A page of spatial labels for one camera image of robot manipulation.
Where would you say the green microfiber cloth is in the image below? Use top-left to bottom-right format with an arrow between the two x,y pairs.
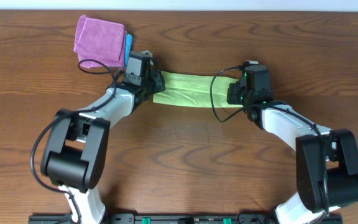
153,72 -> 241,108

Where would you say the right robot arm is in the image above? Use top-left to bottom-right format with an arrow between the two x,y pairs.
227,82 -> 358,223

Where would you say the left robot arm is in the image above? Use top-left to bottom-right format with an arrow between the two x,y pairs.
40,70 -> 165,223

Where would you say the blue folded cloth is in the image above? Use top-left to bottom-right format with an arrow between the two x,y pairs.
124,34 -> 133,66

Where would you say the purple folded microfiber cloth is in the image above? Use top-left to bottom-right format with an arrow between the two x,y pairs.
73,15 -> 126,68

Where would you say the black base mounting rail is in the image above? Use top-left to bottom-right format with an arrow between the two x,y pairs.
28,213 -> 343,224

